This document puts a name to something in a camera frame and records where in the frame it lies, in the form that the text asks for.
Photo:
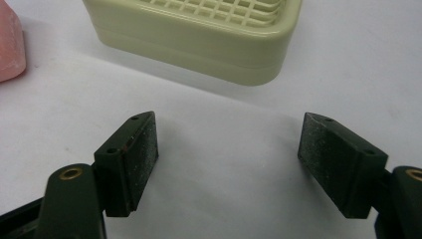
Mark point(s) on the pale green soap dish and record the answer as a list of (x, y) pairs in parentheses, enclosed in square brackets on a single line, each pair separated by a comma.
[(185, 43)]

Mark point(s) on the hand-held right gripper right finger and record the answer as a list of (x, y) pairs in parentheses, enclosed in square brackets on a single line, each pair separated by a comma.
[(338, 166)]

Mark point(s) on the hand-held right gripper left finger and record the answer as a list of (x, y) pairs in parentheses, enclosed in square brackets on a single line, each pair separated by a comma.
[(126, 166)]

